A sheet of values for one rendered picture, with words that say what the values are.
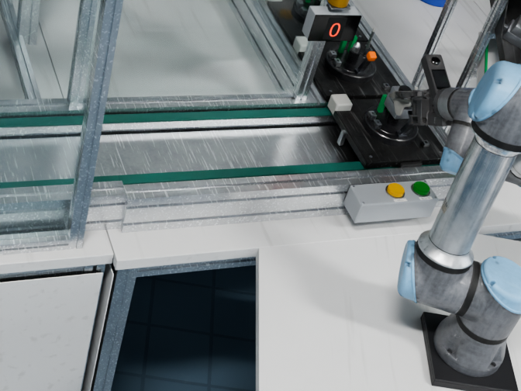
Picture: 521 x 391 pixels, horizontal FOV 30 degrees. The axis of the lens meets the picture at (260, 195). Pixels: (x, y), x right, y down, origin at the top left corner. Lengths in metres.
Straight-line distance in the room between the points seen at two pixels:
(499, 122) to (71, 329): 1.06
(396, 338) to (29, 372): 0.85
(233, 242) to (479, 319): 0.57
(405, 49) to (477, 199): 1.25
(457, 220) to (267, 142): 0.67
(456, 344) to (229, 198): 0.58
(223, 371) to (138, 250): 1.01
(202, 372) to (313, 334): 1.02
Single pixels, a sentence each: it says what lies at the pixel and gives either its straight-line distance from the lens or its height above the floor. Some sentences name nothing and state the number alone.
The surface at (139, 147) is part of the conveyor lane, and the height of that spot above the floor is 0.92.
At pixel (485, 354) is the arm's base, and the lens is 2.06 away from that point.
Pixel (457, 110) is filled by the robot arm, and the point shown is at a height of 1.23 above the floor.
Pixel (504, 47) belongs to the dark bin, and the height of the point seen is 1.22.
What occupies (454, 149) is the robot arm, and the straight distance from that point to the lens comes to 2.12.
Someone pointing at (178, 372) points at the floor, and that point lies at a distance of 3.00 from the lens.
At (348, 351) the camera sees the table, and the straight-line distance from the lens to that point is 2.04.
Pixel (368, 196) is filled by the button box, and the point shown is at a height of 0.96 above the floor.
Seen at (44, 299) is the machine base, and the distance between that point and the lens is 2.15.
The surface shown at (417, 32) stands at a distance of 3.14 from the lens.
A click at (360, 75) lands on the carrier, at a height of 0.99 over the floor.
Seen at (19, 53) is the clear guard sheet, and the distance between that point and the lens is 1.74.
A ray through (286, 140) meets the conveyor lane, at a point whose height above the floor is 0.92.
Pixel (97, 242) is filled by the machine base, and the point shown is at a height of 0.86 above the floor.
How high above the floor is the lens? 2.35
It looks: 40 degrees down
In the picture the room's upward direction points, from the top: 18 degrees clockwise
